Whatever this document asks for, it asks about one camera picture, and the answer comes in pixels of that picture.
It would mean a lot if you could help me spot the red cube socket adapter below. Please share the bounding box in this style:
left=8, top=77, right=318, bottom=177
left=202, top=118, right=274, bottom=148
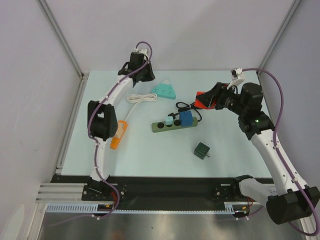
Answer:
left=194, top=91, right=216, bottom=110

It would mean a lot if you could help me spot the teal mountain-shaped power strip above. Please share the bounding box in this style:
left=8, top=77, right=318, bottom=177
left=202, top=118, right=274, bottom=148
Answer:
left=151, top=79, right=176, bottom=100

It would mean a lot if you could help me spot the blue cube socket adapter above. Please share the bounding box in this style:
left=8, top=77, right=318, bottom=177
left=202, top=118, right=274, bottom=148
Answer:
left=179, top=110, right=193, bottom=127

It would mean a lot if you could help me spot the light blue plug charger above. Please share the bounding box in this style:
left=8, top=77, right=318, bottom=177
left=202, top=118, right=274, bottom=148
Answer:
left=164, top=116, right=174, bottom=126

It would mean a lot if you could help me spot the dark green cube socket adapter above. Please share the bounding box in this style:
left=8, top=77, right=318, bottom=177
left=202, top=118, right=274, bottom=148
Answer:
left=193, top=142, right=210, bottom=160

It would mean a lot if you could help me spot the orange power strip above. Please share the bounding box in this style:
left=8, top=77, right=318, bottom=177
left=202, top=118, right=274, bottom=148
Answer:
left=110, top=120, right=128, bottom=150

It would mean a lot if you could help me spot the beige cube socket adapter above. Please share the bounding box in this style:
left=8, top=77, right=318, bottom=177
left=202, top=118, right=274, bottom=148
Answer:
left=114, top=123, right=125, bottom=139

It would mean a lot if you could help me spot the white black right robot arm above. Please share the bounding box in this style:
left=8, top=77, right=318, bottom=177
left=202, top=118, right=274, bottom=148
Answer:
left=195, top=82, right=320, bottom=225

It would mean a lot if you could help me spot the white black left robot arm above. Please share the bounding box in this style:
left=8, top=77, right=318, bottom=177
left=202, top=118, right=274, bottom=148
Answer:
left=87, top=48, right=155, bottom=200

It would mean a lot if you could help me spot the green power strip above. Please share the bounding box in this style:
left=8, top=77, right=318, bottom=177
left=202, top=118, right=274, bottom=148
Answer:
left=151, top=117, right=199, bottom=133

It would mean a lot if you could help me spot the white cord of orange strip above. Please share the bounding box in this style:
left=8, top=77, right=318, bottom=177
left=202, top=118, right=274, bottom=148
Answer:
left=123, top=92, right=159, bottom=123

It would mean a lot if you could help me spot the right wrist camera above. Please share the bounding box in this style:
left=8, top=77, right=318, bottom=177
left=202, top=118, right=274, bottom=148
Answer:
left=227, top=68, right=245, bottom=89

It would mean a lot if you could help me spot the black coiled power cord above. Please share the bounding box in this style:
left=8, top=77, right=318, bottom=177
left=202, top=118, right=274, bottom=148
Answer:
left=167, top=101, right=203, bottom=123

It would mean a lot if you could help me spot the left aluminium frame post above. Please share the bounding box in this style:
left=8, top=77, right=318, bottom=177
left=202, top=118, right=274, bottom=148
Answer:
left=34, top=0, right=88, bottom=81

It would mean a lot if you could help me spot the aluminium frame post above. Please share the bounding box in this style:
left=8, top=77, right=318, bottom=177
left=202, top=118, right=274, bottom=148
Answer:
left=34, top=0, right=88, bottom=81
left=256, top=0, right=303, bottom=76

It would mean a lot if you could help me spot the white cable duct rail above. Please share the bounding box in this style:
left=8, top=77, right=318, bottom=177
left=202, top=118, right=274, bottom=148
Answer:
left=45, top=202, right=249, bottom=216

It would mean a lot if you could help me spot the right aluminium frame post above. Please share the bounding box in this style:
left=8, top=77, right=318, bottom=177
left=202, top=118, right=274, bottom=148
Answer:
left=256, top=0, right=303, bottom=76

